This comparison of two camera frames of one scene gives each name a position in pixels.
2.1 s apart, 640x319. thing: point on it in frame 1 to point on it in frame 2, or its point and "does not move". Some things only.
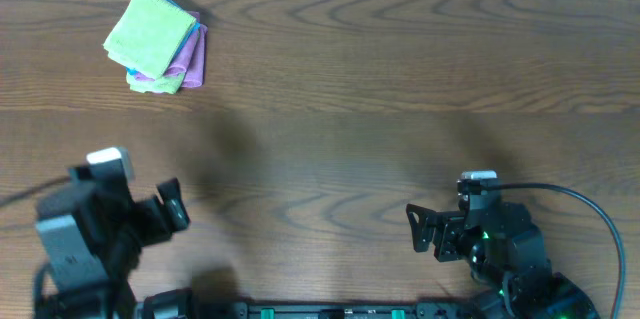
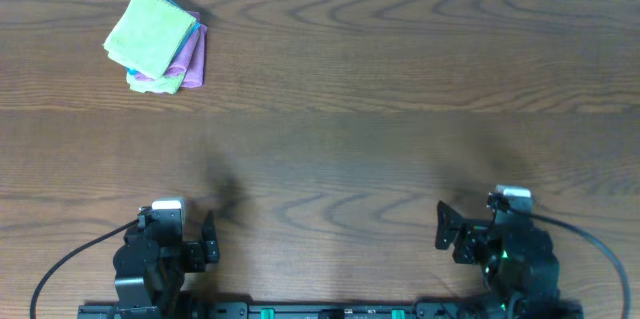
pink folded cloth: [193, 60] does not move
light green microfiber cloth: [150, 33] does not move
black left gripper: [154, 214] to [195, 250]
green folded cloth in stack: [165, 85] does not move
